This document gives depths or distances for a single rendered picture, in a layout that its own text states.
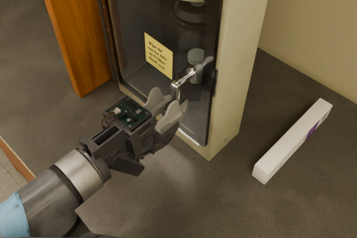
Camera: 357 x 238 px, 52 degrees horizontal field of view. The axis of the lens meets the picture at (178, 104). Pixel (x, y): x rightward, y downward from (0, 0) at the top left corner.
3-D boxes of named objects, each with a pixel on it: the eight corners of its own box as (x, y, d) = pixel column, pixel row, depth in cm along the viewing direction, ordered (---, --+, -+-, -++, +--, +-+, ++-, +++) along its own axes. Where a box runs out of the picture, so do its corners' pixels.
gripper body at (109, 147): (160, 114, 58) (99, 162, 52) (163, 145, 64) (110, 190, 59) (128, 90, 61) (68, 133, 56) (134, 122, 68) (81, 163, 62)
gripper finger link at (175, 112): (198, 91, 63) (158, 120, 59) (198, 113, 68) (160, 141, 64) (186, 82, 65) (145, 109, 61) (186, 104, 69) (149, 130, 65)
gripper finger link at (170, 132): (184, 126, 64) (144, 155, 60) (184, 132, 65) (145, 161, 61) (166, 111, 66) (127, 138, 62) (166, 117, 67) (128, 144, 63)
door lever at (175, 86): (196, 105, 72) (186, 99, 73) (198, 71, 64) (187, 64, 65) (177, 121, 69) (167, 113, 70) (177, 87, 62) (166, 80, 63)
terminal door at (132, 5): (118, 78, 94) (88, -81, 63) (206, 149, 80) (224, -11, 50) (115, 80, 94) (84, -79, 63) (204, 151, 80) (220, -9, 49)
